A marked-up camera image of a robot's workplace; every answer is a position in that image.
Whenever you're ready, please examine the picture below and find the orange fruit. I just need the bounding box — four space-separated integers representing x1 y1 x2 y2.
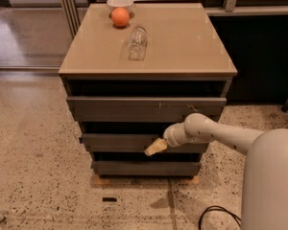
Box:
111 8 130 27

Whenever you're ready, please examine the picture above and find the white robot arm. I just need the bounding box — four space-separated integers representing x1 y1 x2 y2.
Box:
145 113 288 230

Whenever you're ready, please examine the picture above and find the grey bottom drawer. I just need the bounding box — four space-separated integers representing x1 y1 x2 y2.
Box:
91 161 201 176

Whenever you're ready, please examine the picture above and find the grey drawer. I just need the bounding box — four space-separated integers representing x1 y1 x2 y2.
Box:
80 133 208 153
66 97 227 123
91 161 201 176

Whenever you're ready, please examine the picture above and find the grey top drawer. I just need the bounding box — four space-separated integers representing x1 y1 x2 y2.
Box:
66 97 227 123

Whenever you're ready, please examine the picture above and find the small black floor object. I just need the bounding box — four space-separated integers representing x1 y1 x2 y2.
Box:
103 197 117 202

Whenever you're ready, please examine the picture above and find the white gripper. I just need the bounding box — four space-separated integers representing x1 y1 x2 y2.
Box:
144 123 194 156

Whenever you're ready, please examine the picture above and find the grey drawer cabinet beige top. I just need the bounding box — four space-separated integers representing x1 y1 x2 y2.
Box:
58 2 239 180

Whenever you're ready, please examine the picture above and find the clear plastic bottle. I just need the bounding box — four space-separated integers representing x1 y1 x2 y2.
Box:
128 26 147 60

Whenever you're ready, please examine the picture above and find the black cable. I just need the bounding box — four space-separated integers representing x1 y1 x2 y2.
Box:
198 205 243 230

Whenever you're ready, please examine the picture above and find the white bowl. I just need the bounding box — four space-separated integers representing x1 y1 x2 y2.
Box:
107 0 133 12

